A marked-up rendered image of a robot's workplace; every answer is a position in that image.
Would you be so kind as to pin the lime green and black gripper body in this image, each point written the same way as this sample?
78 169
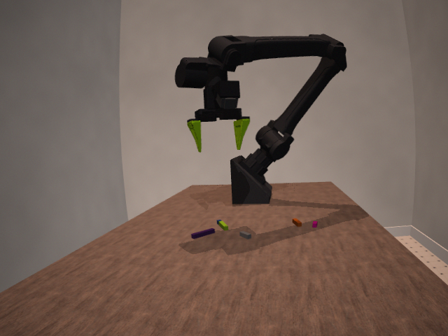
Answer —
210 114

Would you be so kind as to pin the purple rod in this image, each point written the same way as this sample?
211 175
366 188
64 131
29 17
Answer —
202 233

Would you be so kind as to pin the lime green rectangular bar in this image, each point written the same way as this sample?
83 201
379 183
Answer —
223 225

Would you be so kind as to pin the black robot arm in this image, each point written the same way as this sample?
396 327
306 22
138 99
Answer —
224 55

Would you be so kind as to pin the orange rod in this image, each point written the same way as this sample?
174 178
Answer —
297 222

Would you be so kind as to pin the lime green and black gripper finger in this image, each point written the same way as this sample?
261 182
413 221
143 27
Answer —
195 128
244 123

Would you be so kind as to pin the grey rectangular bar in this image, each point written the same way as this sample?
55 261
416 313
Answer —
245 235

